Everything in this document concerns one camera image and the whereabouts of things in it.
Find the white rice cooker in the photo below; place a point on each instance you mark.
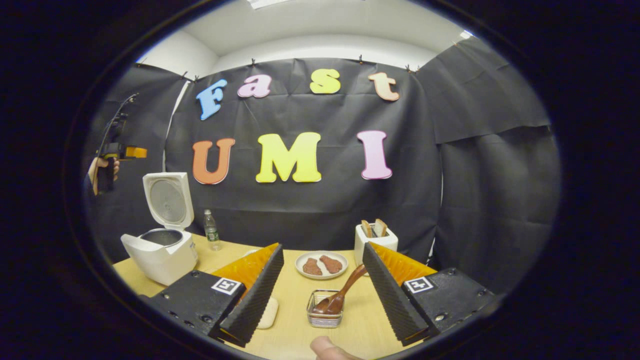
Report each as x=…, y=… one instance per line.
x=165, y=260

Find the ceiling light panel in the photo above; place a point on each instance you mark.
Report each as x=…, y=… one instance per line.
x=465, y=34
x=270, y=3

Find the round white plate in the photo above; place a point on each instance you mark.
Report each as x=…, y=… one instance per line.
x=322, y=276

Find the toast slice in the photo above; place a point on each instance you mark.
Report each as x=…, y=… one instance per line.
x=367, y=229
x=381, y=227

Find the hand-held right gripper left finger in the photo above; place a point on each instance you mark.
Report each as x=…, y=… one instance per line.
x=255, y=300

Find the brown wooden spoon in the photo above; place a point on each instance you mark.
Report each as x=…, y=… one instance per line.
x=345, y=287

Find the white toaster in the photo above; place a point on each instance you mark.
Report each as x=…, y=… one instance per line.
x=377, y=247

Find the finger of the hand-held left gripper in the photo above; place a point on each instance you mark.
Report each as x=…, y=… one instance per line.
x=135, y=152

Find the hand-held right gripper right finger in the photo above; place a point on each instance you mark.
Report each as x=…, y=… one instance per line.
x=390, y=300

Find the clear plastic water bottle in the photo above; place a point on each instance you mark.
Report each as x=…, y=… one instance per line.
x=212, y=232

